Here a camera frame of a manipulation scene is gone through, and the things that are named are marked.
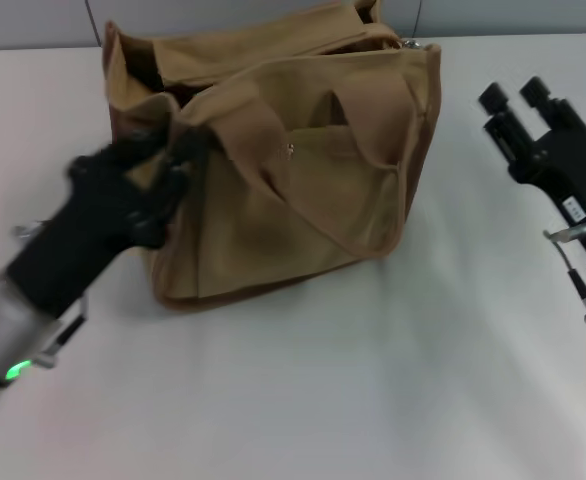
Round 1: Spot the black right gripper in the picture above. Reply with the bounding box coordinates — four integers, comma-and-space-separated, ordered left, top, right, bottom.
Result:
476, 75, 586, 260

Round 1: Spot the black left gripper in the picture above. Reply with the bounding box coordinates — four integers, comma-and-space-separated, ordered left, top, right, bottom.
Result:
5, 126, 198, 320

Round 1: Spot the khaki canvas food bag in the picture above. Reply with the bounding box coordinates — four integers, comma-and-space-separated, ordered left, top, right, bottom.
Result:
101, 0, 443, 311

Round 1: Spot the right gripper connector cable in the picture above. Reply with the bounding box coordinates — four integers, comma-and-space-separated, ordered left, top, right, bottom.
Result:
544, 223, 586, 327

